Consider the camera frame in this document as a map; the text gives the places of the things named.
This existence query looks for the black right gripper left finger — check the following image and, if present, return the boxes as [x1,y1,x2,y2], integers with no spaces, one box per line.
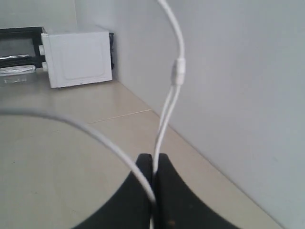
[73,154,154,229]

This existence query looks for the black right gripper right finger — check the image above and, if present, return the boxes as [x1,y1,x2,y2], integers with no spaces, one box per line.
[153,153,237,229]

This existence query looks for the white wired earphones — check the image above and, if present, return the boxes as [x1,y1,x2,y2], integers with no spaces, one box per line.
[0,0,186,229]

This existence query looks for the white microwave oven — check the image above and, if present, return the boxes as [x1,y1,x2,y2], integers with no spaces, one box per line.
[39,30,112,88]

